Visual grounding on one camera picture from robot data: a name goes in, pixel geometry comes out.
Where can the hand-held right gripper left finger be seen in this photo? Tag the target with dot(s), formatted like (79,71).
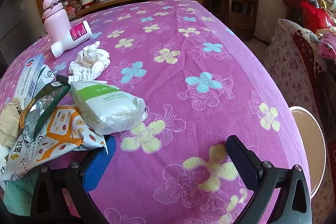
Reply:
(101,161)

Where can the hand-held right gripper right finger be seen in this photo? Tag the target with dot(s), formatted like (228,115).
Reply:
(244,163)

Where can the orange and white snack packet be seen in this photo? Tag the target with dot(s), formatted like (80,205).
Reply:
(60,134)

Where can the white and green tissue pack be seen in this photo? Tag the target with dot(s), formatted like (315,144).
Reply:
(110,108)

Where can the white trash bin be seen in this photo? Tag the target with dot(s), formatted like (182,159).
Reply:
(312,150)

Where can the green and silver wrapper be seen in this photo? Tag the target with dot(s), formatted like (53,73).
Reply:
(43,108)

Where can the teal green cloth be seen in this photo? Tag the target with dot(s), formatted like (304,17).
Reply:
(18,195)

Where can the beige paper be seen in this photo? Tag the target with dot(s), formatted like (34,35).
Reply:
(9,121)

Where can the crumpled white tissue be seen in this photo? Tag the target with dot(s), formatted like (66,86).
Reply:
(89,60)

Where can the white and blue carton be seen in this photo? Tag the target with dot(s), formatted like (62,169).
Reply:
(29,79)

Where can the floral covered sofa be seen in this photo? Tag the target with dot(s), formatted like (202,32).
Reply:
(291,64)

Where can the pink floral tablecloth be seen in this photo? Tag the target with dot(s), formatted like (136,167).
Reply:
(183,56)

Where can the white bottle with magenta label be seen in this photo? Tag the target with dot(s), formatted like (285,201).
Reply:
(72,39)

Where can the pink printed blanket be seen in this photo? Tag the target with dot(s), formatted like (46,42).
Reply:
(328,44)

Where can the pink bottle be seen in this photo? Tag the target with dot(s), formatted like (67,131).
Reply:
(53,19)

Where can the red plastic bag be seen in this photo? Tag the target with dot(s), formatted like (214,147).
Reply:
(315,15)

